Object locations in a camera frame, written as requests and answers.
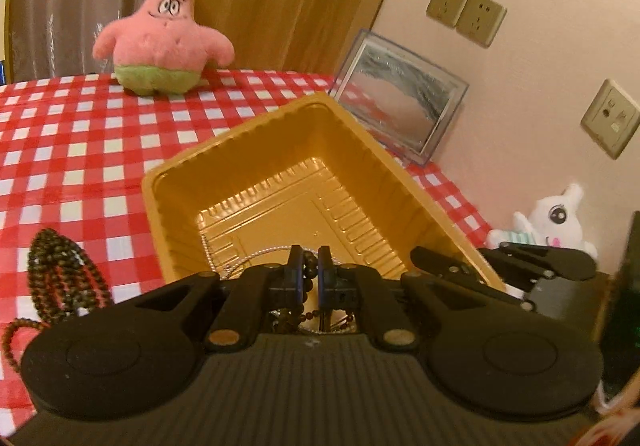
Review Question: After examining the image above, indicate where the white pearl necklace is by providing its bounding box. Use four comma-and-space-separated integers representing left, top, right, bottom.
202, 233, 361, 279

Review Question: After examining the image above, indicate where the gold plastic tray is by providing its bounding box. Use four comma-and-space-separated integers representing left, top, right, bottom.
141, 92, 521, 299

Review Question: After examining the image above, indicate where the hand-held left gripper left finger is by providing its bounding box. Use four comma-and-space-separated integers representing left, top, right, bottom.
122, 245, 306, 353

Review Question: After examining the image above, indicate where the dark bead necklace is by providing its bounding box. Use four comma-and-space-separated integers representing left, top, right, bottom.
26, 228, 115, 319
272, 251, 363, 334

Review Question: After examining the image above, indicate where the reddish brown bead bracelet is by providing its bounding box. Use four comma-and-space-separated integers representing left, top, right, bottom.
2, 317, 48, 369

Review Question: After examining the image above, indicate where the pink starfish plush toy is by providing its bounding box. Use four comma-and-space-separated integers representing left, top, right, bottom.
92, 0, 235, 97

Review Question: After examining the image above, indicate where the tan wall socket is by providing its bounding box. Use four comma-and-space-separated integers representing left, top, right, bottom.
580, 78, 640, 160
456, 0, 507, 48
426, 0, 470, 27

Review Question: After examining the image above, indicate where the white cat plush toy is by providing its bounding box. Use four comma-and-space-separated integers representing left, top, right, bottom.
487, 182, 598, 259

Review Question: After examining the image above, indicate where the clear sand art frame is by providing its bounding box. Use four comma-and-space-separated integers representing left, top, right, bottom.
327, 28, 470, 166

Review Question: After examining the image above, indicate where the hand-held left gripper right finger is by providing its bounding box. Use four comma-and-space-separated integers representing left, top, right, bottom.
317, 245, 536, 353

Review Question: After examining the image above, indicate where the red checkered tablecloth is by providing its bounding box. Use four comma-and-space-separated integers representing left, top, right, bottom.
0, 68, 493, 427

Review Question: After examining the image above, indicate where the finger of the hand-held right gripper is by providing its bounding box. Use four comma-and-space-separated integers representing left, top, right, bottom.
477, 242, 598, 299
410, 246, 488, 284

